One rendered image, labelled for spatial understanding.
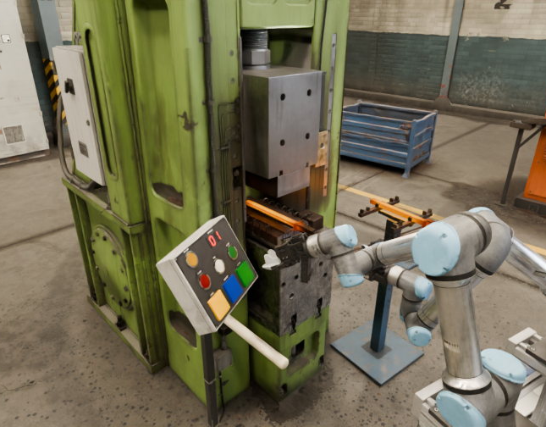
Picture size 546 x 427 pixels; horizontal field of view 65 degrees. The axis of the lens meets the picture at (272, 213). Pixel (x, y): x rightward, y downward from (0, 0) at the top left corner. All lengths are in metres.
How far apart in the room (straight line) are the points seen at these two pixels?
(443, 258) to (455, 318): 0.17
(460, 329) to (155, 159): 1.44
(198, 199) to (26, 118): 5.20
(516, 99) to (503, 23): 1.38
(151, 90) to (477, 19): 8.11
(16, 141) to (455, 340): 6.24
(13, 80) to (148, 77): 4.81
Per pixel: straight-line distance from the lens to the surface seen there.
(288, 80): 1.71
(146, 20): 1.93
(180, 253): 1.38
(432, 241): 1.05
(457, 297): 1.12
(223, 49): 1.68
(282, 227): 1.96
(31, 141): 6.83
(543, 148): 5.08
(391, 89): 10.33
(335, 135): 2.24
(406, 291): 1.66
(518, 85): 9.29
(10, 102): 6.68
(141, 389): 2.64
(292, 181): 1.85
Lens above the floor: 1.89
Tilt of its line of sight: 25 degrees down
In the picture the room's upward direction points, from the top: straight up
